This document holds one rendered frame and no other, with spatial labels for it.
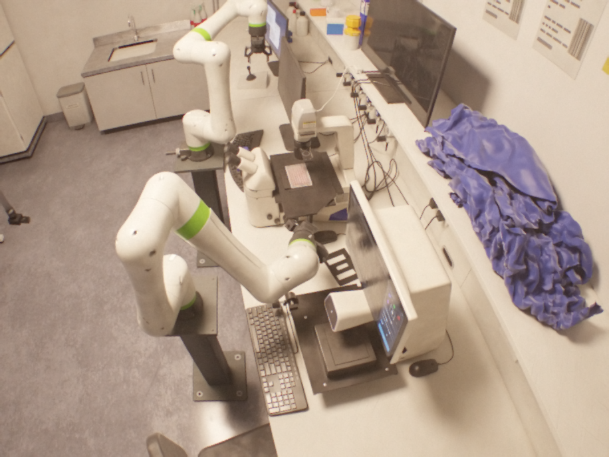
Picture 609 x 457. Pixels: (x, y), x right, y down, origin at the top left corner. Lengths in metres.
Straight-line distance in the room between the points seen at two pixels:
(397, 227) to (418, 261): 0.12
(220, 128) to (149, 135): 2.05
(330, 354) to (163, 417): 1.23
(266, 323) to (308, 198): 0.51
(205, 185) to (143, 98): 1.74
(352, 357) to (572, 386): 0.68
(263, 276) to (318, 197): 0.55
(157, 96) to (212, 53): 2.09
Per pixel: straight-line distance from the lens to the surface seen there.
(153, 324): 1.25
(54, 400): 2.59
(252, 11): 2.04
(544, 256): 1.13
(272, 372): 1.43
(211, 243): 1.09
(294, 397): 1.40
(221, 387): 2.23
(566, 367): 1.12
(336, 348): 1.31
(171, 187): 1.02
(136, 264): 0.95
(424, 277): 1.05
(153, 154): 3.61
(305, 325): 1.41
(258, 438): 1.66
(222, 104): 1.83
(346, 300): 1.22
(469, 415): 1.51
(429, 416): 1.46
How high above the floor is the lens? 2.10
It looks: 48 degrees down
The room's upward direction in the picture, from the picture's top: 4 degrees clockwise
